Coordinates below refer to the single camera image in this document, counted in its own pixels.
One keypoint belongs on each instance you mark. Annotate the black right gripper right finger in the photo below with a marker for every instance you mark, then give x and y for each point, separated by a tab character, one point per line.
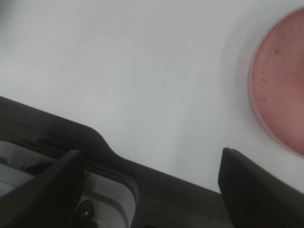
256	199

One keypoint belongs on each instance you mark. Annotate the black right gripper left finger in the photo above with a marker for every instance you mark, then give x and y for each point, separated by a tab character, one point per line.
49	199

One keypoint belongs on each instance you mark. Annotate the pink round plate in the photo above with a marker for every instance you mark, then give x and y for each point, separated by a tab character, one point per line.
276	81

